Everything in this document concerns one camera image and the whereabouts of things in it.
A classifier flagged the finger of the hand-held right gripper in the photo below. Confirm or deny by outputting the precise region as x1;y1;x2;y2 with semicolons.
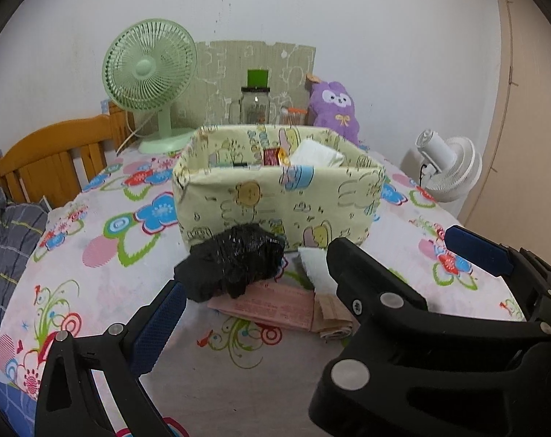
444;224;551;338
308;237;551;437

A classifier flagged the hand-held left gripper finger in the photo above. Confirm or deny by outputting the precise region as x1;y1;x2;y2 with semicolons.
34;279;188;437

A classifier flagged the beige cloth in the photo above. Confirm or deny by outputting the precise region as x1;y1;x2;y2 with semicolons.
312;291;360;341

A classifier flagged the white tissue pack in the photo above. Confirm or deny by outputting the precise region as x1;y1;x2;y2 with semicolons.
298;247;340;294

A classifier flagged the pink mask packet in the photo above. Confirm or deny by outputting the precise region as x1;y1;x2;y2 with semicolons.
207;280;317;333

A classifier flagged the black plastic bag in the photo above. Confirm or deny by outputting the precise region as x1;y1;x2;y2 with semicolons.
174;223;286;303

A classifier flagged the patterned fabric storage box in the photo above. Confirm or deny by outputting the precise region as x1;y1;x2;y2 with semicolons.
172;123;385;252

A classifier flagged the white cloth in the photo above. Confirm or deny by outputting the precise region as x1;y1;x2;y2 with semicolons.
290;139;345;168

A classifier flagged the floral tablecloth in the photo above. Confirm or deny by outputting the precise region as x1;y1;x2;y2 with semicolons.
0;139;531;437

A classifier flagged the white standing fan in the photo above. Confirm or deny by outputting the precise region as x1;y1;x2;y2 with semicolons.
400;129;483;203

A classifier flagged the beige door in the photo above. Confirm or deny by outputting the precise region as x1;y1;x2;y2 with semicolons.
457;0;551;278

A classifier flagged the blue bed sheet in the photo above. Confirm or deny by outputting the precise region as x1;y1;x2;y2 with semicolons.
0;364;44;437

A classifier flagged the grey plaid pillow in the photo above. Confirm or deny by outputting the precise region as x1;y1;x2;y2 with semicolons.
0;186;51;324

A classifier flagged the purple plush bunny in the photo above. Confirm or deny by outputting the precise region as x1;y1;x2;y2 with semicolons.
305;73;362;146

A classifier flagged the small jar orange lid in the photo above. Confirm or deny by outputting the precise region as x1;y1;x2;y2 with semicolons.
280;107;308;127

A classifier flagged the wooden bed headboard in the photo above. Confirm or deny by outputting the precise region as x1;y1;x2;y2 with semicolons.
0;102;137;208

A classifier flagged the glass jar mug green lid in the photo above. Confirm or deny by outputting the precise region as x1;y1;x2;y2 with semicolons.
230;68;271;125

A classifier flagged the green patterned board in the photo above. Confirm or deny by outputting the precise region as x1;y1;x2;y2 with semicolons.
191;40;317;126

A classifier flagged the green desk fan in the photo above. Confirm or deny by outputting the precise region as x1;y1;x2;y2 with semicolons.
101;18;198;154

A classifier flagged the desk fan power cord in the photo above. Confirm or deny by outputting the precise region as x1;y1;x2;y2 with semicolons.
116;109;144;153

